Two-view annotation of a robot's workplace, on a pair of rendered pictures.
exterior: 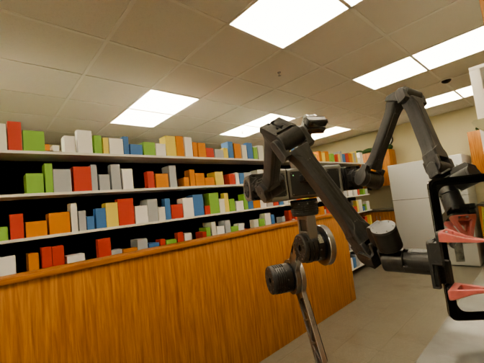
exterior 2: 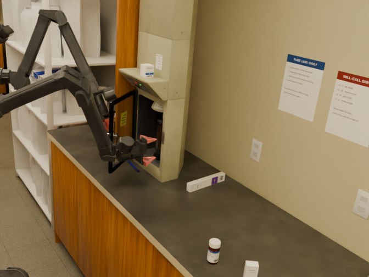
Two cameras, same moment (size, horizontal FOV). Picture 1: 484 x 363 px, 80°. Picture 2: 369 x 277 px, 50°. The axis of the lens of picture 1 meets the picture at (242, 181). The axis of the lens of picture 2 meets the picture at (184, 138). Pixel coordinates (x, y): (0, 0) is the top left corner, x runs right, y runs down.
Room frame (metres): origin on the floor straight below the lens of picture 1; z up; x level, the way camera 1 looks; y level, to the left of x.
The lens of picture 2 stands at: (0.30, 1.28, 1.96)
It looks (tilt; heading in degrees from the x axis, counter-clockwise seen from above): 21 degrees down; 275
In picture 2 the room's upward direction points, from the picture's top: 5 degrees clockwise
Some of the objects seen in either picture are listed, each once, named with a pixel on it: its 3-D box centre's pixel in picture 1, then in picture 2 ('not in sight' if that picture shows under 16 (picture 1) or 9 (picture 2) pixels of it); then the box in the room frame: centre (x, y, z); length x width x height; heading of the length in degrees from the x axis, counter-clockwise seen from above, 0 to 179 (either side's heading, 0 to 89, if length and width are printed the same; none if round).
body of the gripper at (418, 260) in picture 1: (423, 261); (134, 152); (0.68, -0.39, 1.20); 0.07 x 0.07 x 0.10; 43
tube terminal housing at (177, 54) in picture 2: not in sight; (168, 105); (0.59, -0.82, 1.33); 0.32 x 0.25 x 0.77; 133
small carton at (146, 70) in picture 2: not in sight; (146, 70); (0.69, -0.66, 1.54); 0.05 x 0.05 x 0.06; 44
